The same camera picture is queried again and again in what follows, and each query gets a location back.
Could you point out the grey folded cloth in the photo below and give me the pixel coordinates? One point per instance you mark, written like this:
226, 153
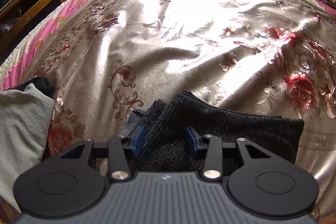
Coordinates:
25, 121

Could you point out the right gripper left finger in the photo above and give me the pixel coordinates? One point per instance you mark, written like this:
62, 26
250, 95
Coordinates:
77, 178

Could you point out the floral satin bedspread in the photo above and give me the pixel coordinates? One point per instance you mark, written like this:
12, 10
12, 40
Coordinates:
107, 58

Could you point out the dark grey knit pants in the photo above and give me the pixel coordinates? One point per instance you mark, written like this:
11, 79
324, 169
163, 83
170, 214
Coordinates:
165, 148

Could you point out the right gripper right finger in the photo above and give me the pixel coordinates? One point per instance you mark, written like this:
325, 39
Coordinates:
255, 179

